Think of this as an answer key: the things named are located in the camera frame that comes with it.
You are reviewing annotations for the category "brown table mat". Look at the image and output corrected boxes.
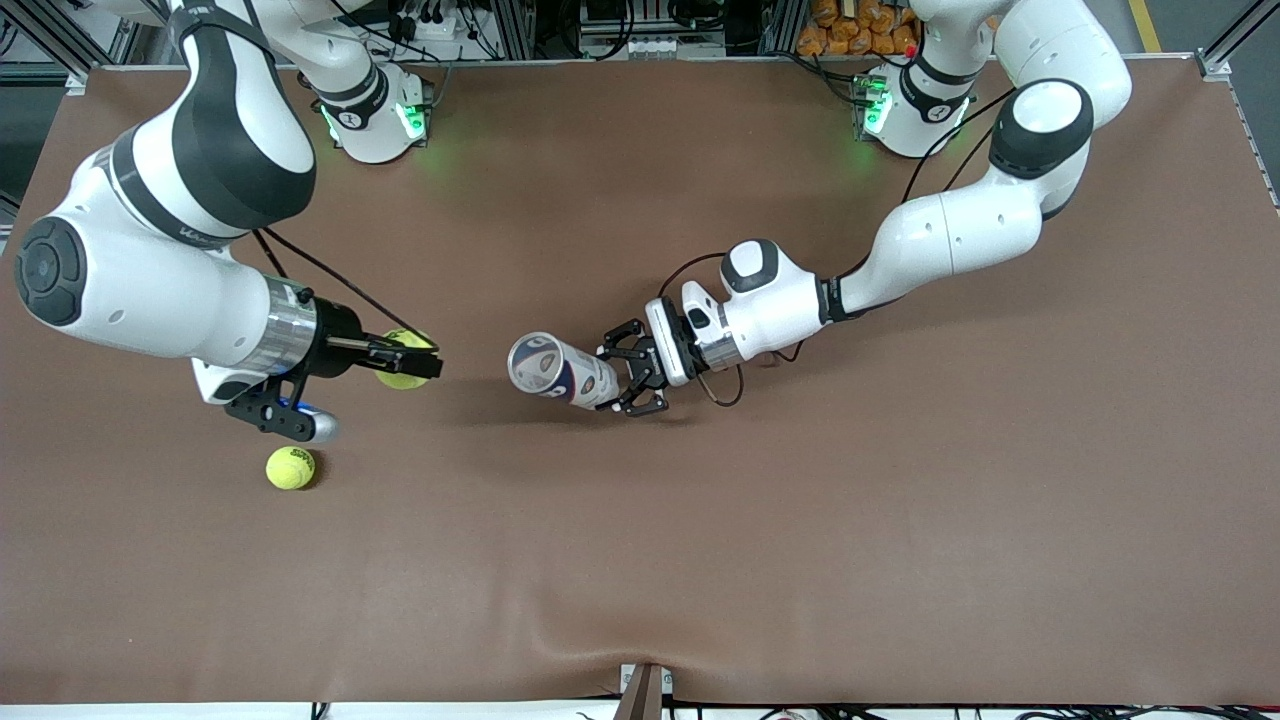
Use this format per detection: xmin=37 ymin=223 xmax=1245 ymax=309
xmin=0 ymin=58 xmax=1280 ymax=706

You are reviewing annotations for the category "clear Wilson tennis ball can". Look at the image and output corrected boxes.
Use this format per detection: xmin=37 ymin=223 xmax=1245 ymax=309
xmin=507 ymin=331 xmax=623 ymax=411

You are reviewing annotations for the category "white power strip with plugs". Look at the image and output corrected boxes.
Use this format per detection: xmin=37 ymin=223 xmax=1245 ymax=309
xmin=392 ymin=0 xmax=463 ymax=43

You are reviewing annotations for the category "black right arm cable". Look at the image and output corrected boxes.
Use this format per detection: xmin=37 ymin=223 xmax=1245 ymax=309
xmin=250 ymin=228 xmax=411 ymax=346

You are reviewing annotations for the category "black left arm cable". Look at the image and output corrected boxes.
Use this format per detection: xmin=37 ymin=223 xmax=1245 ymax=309
xmin=655 ymin=88 xmax=1016 ymax=408

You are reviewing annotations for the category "aluminium profile post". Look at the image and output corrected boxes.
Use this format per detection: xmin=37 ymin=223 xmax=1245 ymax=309
xmin=500 ymin=0 xmax=536 ymax=61
xmin=760 ymin=0 xmax=801 ymax=56

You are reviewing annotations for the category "metal table edge bracket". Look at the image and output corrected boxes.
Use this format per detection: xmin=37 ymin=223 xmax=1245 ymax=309
xmin=618 ymin=662 xmax=674 ymax=720

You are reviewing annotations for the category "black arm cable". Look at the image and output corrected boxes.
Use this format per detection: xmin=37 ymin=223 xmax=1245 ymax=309
xmin=250 ymin=228 xmax=411 ymax=346
xmin=655 ymin=88 xmax=1016 ymax=408

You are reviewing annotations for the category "aluminium frame rail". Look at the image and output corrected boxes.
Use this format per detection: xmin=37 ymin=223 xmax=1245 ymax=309
xmin=0 ymin=0 xmax=151 ymax=98
xmin=1195 ymin=0 xmax=1280 ymax=211

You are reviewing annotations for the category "yellow tennis ball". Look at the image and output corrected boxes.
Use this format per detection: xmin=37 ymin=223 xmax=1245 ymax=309
xmin=375 ymin=328 xmax=438 ymax=392
xmin=265 ymin=446 xmax=318 ymax=492

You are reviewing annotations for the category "orange packaged items pile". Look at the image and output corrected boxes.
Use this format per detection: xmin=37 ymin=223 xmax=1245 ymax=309
xmin=797 ymin=0 xmax=921 ymax=58

